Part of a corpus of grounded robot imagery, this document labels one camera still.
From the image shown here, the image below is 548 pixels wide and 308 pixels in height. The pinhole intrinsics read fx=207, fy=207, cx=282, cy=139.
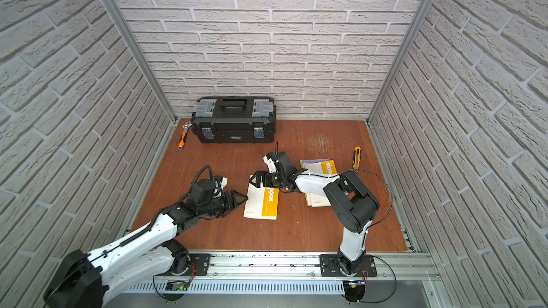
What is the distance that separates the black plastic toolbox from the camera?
99 centimetres

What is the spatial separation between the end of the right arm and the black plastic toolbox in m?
0.21

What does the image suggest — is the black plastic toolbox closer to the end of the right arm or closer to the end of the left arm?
the end of the right arm

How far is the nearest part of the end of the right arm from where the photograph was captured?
70 cm

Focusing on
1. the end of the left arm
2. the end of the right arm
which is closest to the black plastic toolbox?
the end of the right arm
